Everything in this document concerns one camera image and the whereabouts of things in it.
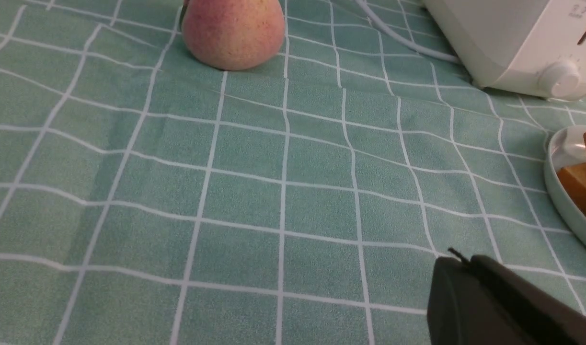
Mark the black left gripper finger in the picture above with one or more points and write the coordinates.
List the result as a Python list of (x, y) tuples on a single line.
[(477, 301)]

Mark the light green round plate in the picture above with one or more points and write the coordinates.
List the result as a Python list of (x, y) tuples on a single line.
[(566, 148)]

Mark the white two-slot toaster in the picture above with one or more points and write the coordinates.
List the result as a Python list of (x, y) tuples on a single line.
[(532, 47)]

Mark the green checkered tablecloth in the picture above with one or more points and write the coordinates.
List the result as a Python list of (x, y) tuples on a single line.
[(148, 199)]

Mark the pink peach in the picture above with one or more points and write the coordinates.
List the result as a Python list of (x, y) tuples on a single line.
[(233, 35)]

